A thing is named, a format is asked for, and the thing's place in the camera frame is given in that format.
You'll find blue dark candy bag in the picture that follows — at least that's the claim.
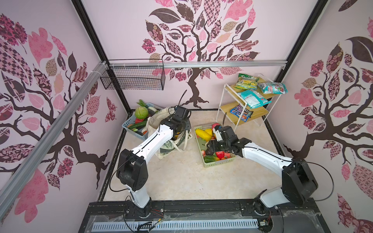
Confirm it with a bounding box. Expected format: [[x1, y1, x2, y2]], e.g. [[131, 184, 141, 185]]
[[230, 105, 253, 122]]

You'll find pink red pomegranate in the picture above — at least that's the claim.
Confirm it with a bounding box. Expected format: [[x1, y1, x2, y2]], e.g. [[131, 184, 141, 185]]
[[211, 123, 220, 130]]

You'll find light green plastic basket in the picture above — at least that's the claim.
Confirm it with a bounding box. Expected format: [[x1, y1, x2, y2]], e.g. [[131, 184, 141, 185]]
[[194, 124, 236, 168]]

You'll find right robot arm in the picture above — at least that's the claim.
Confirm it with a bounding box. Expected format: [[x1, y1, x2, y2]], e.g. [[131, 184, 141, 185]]
[[207, 124, 318, 215]]

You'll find light blue plastic basket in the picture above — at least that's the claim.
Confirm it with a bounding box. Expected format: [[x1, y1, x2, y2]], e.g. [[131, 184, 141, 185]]
[[122, 100, 161, 141]]

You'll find black wire wall basket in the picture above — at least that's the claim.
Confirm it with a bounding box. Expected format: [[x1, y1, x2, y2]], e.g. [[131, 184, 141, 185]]
[[101, 58, 166, 90]]

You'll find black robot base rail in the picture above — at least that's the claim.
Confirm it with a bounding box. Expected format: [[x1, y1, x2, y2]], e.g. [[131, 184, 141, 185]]
[[79, 199, 330, 233]]

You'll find beige canvas grocery bag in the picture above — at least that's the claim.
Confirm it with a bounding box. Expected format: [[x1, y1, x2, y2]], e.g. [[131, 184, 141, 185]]
[[146, 107, 193, 160]]

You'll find white wooden two-tier shelf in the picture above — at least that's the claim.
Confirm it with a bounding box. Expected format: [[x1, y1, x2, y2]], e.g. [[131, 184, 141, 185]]
[[218, 74, 287, 127]]

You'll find green yellow snack bag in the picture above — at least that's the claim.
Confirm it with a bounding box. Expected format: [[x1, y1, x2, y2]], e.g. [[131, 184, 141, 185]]
[[235, 73, 259, 90]]

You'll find teal pink snack bag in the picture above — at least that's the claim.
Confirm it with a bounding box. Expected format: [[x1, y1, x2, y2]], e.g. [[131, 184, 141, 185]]
[[257, 82, 288, 94]]

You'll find long green cucumber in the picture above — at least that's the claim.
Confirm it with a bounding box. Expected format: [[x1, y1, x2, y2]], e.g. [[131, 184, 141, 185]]
[[128, 120, 147, 130]]

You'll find white vented strip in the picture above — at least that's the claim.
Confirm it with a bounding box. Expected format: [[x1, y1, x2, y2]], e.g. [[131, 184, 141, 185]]
[[90, 219, 259, 233]]

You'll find yellow mango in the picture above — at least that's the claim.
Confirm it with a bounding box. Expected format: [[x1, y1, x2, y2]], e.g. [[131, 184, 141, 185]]
[[195, 129, 213, 142]]

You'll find green cabbage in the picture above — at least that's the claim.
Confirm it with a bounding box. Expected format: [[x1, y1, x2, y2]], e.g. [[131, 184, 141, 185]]
[[135, 106, 149, 120]]

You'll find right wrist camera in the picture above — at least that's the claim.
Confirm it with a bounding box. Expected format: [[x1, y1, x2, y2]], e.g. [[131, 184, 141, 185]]
[[213, 126, 222, 141]]

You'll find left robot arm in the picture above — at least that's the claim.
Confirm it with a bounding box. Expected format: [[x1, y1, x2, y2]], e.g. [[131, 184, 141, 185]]
[[115, 105, 191, 217]]

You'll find teal white snack bag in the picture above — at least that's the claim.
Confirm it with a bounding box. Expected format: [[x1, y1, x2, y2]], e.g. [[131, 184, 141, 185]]
[[239, 90, 272, 109]]

